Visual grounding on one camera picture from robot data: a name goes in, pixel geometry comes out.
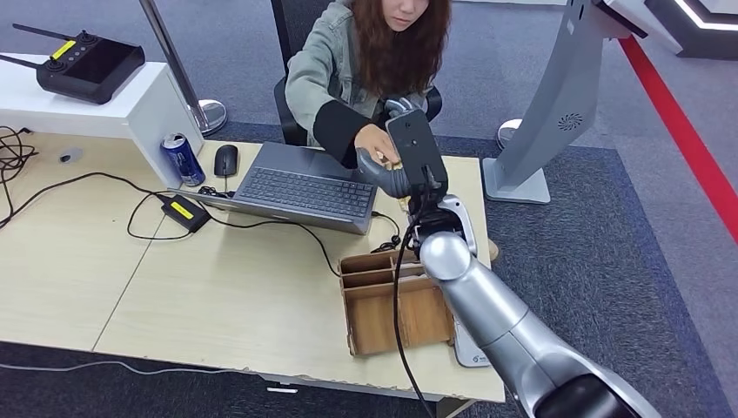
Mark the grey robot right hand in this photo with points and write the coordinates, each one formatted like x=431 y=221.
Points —
x=383 y=179

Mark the person's right hand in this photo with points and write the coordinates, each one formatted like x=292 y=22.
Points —
x=375 y=141

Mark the gold ID card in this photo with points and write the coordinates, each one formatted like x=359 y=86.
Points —
x=396 y=167

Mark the person's right forearm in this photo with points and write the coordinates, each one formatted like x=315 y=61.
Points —
x=337 y=130

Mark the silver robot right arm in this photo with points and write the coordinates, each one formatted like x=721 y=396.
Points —
x=490 y=311

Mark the person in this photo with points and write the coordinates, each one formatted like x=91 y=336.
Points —
x=323 y=69

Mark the white card reader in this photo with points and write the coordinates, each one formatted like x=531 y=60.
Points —
x=468 y=352

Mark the grey laptop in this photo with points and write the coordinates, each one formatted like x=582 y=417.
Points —
x=300 y=193

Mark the black office chair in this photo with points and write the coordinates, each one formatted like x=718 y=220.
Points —
x=288 y=109

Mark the chrome stanchion base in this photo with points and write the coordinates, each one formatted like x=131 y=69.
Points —
x=506 y=134

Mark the wooden compartment organizer box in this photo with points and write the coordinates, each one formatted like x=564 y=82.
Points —
x=375 y=317

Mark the black computer mouse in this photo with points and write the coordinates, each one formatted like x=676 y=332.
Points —
x=225 y=160

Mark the grey kiosk stand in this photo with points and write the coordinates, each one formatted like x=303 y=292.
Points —
x=559 y=104

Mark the blue drink can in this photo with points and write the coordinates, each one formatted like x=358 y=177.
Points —
x=183 y=161

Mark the black power adapter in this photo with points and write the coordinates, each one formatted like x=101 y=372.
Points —
x=184 y=212

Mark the white cabinet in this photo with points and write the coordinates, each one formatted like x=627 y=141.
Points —
x=144 y=109

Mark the black remote controller with antennas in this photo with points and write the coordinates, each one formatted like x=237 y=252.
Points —
x=92 y=69

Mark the grey desk grommet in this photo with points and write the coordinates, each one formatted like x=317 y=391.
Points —
x=70 y=156

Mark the black platform with light strip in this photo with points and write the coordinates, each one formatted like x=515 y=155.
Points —
x=697 y=34

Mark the chrome stanchion post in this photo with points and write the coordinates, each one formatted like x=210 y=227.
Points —
x=173 y=63

